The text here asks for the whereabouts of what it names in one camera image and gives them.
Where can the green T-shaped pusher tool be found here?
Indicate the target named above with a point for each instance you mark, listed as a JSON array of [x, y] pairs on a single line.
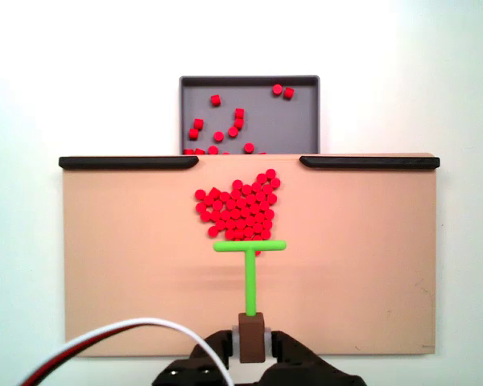
[[250, 281]]

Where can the beige wooden board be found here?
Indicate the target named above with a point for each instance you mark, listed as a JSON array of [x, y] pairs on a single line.
[[145, 261]]

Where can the grey plastic tray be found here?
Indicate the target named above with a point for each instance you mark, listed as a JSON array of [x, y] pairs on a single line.
[[286, 124]]

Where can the black edge rail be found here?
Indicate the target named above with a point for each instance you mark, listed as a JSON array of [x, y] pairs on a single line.
[[125, 163], [370, 162]]

